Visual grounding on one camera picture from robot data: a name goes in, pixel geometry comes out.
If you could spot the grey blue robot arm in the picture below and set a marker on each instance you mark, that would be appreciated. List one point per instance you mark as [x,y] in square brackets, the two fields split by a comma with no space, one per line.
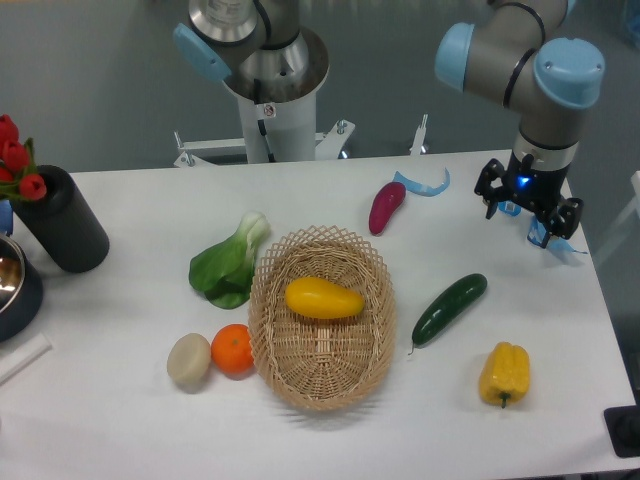
[515,60]

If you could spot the blue tape scrap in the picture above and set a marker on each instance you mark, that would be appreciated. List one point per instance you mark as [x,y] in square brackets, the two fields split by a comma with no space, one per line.
[557,244]

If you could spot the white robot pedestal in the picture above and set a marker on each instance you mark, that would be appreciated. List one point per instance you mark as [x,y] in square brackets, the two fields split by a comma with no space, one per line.
[276,93]

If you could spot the purple sweet potato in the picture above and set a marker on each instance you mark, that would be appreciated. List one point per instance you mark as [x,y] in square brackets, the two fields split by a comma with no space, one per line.
[386,202]

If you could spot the red artificial tulips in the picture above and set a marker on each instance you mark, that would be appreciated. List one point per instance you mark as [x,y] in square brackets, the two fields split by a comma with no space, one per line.
[20,179]

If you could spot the green cucumber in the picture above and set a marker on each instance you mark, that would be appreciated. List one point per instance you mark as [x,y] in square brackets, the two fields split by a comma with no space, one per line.
[446,307]

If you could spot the white flat stick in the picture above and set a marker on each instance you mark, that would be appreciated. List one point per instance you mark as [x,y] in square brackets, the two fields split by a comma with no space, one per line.
[17,360]

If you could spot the orange tangerine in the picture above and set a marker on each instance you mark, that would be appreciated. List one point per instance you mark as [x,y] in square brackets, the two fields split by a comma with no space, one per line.
[231,350]

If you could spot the black device at edge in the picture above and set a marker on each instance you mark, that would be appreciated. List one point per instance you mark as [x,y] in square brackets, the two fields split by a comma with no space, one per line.
[623,428]

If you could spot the white metal bracket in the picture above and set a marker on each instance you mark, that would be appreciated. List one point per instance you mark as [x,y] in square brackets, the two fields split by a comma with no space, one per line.
[328,146]

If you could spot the green bok choy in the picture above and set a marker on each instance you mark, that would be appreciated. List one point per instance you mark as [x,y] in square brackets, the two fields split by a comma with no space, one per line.
[224,272]

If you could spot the dark metal bowl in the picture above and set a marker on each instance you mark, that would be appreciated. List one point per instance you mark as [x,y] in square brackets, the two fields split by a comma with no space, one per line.
[21,289]

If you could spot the oval wicker basket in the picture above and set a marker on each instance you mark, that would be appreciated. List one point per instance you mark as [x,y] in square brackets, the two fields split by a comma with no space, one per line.
[322,364]

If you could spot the yellow mango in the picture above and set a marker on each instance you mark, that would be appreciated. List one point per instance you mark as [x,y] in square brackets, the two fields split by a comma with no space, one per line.
[319,298]

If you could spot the blue plastic strip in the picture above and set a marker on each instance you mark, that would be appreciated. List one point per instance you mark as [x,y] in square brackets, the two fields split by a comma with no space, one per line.
[423,189]

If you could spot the beige round potato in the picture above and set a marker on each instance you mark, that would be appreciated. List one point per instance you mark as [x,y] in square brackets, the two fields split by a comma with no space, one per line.
[189,359]

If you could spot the black cylindrical vase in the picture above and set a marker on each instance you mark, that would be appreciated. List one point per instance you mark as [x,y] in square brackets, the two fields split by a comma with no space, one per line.
[64,223]

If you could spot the yellow bell pepper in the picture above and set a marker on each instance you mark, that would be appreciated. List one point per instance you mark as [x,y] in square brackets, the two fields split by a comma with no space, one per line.
[505,377]

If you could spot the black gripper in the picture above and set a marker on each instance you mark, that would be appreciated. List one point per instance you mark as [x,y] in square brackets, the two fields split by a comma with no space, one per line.
[535,190]

